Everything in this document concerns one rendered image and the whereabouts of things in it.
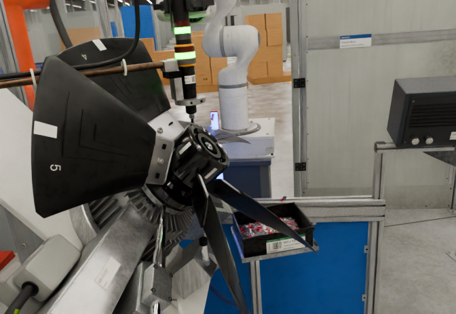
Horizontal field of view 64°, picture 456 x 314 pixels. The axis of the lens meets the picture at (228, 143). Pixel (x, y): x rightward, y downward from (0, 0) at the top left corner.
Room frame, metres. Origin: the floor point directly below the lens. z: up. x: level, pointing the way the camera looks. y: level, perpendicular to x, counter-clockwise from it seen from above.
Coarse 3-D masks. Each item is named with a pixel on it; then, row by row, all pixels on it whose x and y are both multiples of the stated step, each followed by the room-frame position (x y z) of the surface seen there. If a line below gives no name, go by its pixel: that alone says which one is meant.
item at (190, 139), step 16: (192, 128) 0.72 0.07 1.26; (176, 144) 0.69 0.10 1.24; (192, 144) 0.67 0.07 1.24; (176, 160) 0.68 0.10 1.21; (192, 160) 0.66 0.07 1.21; (208, 160) 0.66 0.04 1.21; (224, 160) 0.72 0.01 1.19; (176, 176) 0.67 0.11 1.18; (192, 176) 0.67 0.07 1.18; (160, 192) 0.66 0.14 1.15; (176, 192) 0.68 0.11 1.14; (192, 192) 0.73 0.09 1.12; (176, 208) 0.67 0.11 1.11
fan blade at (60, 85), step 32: (64, 64) 0.55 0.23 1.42; (64, 96) 0.52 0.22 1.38; (96, 96) 0.56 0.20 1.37; (32, 128) 0.46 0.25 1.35; (64, 128) 0.50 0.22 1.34; (96, 128) 0.54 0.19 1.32; (128, 128) 0.59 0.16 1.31; (32, 160) 0.44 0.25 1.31; (64, 160) 0.48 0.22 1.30; (96, 160) 0.52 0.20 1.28; (128, 160) 0.58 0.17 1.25; (64, 192) 0.46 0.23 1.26; (96, 192) 0.51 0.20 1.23
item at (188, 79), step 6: (186, 66) 0.80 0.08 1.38; (192, 66) 0.81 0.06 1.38; (186, 72) 0.80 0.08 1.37; (192, 72) 0.81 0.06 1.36; (186, 78) 0.80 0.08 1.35; (192, 78) 0.81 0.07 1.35; (186, 84) 0.80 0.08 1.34; (192, 84) 0.81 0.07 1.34; (186, 90) 0.80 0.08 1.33; (192, 90) 0.81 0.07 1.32; (186, 96) 0.80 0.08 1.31; (192, 96) 0.81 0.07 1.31; (186, 108) 0.81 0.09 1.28; (192, 108) 0.81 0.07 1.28
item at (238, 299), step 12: (216, 216) 0.54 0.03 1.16; (204, 228) 0.63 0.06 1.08; (216, 228) 0.56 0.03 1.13; (216, 240) 0.57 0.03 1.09; (216, 252) 0.58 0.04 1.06; (228, 252) 0.45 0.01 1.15; (228, 264) 0.42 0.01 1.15; (228, 276) 0.40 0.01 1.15; (240, 288) 0.43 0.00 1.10; (240, 300) 0.39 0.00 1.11; (240, 312) 0.52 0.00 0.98
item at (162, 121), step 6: (162, 114) 0.78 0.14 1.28; (168, 114) 0.79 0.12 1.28; (156, 120) 0.77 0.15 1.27; (162, 120) 0.78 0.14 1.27; (168, 120) 0.78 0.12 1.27; (174, 120) 0.78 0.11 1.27; (156, 126) 0.76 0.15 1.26; (162, 126) 0.77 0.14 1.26; (168, 126) 0.77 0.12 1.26; (174, 126) 0.77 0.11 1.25; (180, 126) 0.77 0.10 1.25; (156, 132) 0.76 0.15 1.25; (168, 132) 0.76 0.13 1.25; (174, 132) 0.76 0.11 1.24
